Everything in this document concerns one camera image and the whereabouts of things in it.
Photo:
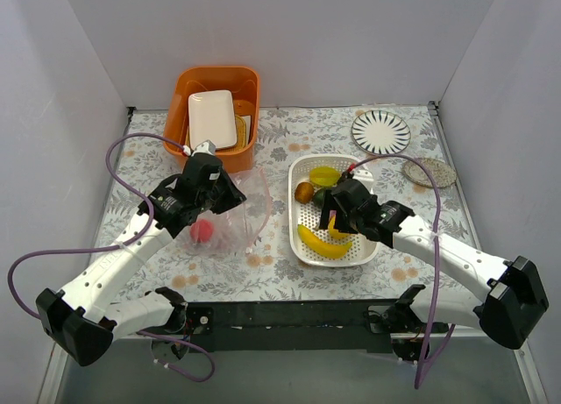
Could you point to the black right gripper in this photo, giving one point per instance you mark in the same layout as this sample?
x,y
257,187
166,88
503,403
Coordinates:
x,y
335,209

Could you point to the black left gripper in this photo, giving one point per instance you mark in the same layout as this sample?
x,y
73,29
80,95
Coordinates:
x,y
223,189

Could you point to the yellow toy mango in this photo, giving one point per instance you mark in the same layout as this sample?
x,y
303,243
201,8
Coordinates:
x,y
333,232

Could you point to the green toy avocado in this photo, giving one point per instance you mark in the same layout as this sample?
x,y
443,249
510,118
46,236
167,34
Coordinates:
x,y
318,198

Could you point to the clear zip top bag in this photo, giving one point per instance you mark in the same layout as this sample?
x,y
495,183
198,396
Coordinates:
x,y
236,230

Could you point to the yellow toy banana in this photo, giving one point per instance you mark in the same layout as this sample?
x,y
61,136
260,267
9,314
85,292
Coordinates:
x,y
317,245

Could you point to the red toy apple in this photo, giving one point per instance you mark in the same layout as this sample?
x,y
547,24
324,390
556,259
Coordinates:
x,y
202,231

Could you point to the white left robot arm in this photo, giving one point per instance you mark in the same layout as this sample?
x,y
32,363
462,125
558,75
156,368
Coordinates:
x,y
83,318

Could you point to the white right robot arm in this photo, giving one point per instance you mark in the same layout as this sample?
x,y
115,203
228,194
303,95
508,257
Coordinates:
x,y
506,299

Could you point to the brown toy kiwi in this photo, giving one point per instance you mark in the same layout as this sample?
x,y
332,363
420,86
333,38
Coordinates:
x,y
304,192

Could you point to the white perforated plastic basket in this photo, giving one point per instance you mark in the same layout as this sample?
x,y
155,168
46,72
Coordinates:
x,y
308,215

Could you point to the floral patterned table mat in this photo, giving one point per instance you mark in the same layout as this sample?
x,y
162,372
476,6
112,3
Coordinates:
x,y
270,271

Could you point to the yellow woven tray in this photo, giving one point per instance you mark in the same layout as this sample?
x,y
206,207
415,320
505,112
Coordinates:
x,y
225,130

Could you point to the white rectangular plate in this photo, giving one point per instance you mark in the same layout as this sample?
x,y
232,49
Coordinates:
x,y
210,101

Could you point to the blue striped round plate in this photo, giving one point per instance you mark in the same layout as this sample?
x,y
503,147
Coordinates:
x,y
380,132

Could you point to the speckled round coaster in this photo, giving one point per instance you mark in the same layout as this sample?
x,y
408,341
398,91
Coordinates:
x,y
442,174

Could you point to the orange plastic bin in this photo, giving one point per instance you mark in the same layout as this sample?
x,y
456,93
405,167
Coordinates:
x,y
244,85

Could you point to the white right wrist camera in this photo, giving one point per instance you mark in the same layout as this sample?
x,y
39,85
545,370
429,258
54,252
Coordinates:
x,y
362,175

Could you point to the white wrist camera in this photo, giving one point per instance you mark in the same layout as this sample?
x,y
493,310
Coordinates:
x,y
206,147
362,175

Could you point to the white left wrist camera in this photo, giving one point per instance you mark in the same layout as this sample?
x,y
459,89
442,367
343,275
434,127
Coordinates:
x,y
206,147

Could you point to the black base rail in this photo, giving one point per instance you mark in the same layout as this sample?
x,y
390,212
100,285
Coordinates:
x,y
365,325

